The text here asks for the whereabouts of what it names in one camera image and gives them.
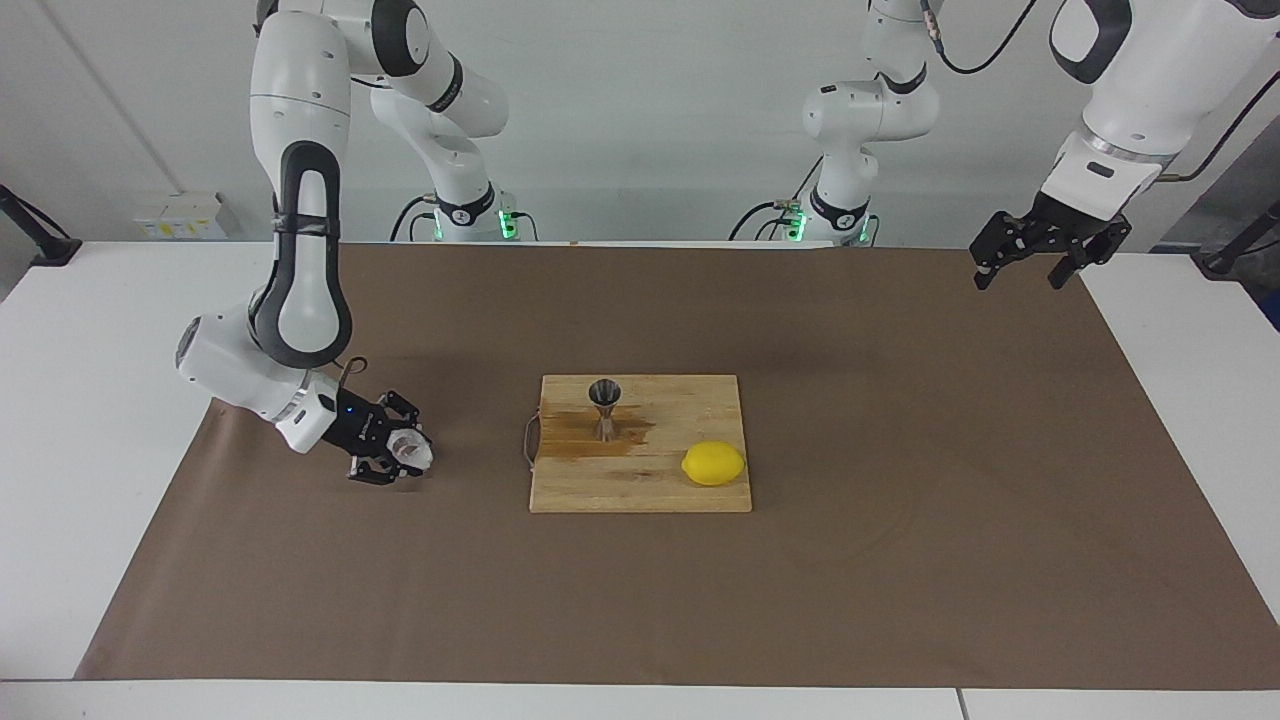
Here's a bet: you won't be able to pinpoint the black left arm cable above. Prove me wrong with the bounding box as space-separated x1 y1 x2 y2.
918 0 1280 186

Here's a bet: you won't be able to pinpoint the brown paper table mat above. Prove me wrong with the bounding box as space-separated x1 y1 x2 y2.
75 243 1280 691

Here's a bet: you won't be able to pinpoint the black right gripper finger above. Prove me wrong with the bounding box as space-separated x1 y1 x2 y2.
347 458 421 488
380 390 426 436

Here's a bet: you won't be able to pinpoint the yellow lemon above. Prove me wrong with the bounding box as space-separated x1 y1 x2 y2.
681 440 747 487

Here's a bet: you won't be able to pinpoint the black clamp stand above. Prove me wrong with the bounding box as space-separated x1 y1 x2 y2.
1195 200 1280 279
0 185 83 267

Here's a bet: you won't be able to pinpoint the white yellow label boxes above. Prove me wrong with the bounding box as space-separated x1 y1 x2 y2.
133 192 227 240

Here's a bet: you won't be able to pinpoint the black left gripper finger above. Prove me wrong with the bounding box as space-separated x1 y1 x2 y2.
1047 225 1133 291
968 212 1031 291

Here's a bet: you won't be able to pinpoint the wooden cutting board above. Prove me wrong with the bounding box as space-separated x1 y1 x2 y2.
524 375 753 514

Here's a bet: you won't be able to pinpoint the clear textured glass cup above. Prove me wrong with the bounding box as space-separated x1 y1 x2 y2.
388 428 437 476

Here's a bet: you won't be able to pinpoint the black base cable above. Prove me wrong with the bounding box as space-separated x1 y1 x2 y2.
388 193 443 244
728 155 827 243

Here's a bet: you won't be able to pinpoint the steel double jigger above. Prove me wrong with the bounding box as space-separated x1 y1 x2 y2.
587 379 623 443

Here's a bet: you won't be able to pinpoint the grey side panel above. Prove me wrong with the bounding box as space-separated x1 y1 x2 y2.
1150 115 1280 253

